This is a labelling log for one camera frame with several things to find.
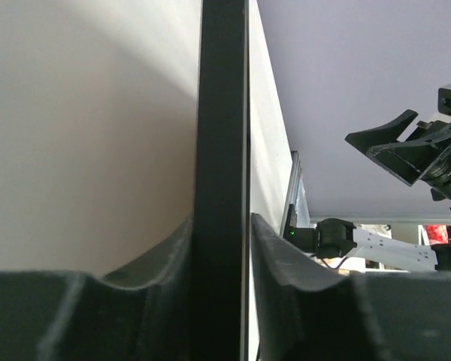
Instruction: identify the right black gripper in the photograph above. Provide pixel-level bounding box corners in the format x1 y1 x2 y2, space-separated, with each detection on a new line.
345 109 451 196

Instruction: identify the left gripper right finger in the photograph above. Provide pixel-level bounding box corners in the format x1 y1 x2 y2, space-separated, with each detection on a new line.
251 214 451 360

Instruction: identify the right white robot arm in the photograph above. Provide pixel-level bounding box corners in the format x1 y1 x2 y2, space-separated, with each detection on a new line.
283 110 451 272

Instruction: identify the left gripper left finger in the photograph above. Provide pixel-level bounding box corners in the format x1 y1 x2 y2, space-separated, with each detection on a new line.
0 219 192 360

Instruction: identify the black picture frame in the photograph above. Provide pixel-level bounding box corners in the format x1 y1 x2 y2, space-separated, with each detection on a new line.
190 1 248 360

